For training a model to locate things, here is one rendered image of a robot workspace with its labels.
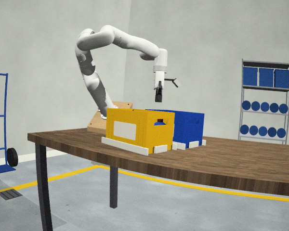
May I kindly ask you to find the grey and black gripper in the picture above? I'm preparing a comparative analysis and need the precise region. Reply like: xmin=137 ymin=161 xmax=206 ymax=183
xmin=153 ymin=71 xmax=167 ymax=103

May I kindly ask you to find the yellow plastic crate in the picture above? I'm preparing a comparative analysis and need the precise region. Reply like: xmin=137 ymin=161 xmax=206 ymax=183
xmin=106 ymin=108 xmax=175 ymax=154

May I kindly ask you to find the blue divided crate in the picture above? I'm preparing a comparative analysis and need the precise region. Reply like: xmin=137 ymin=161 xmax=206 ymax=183
xmin=152 ymin=110 xmax=204 ymax=148

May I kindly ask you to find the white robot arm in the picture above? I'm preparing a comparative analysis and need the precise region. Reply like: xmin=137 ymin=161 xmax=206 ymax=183
xmin=75 ymin=25 xmax=168 ymax=120

